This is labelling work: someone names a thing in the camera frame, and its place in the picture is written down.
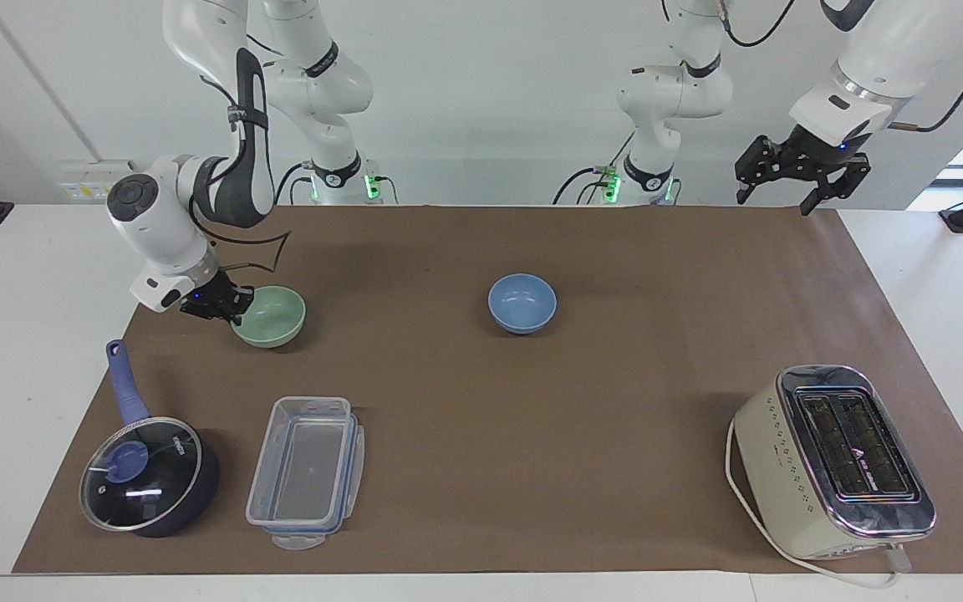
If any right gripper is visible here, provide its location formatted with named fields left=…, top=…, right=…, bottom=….
left=179, top=274, right=255, bottom=328

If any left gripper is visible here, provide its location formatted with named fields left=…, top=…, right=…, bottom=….
left=734, top=124, right=872, bottom=217

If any green bowl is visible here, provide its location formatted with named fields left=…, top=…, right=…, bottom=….
left=229, top=285, right=308, bottom=350

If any blue bowl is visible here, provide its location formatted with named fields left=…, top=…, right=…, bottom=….
left=487, top=273, right=558, bottom=336

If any blue saucepan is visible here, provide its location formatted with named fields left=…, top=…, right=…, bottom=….
left=80, top=339, right=222, bottom=539

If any clear plastic container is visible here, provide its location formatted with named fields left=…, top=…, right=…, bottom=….
left=245, top=395, right=359, bottom=536

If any glass lid with blue knob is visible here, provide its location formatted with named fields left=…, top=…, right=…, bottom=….
left=79, top=416, right=203, bottom=533

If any cream and chrome toaster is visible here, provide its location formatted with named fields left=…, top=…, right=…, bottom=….
left=732, top=365, right=937, bottom=562

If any black cable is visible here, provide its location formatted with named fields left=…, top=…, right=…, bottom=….
left=889, top=15, right=963, bottom=135
left=275, top=161, right=317, bottom=207
left=552, top=132, right=638, bottom=207
left=193, top=194, right=293, bottom=277
left=719, top=0, right=797, bottom=48

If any white wall socket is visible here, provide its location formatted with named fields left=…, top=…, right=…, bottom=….
left=59, top=158, right=137, bottom=202

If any white power cord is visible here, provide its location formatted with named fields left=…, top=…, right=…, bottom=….
left=725, top=416, right=914, bottom=589

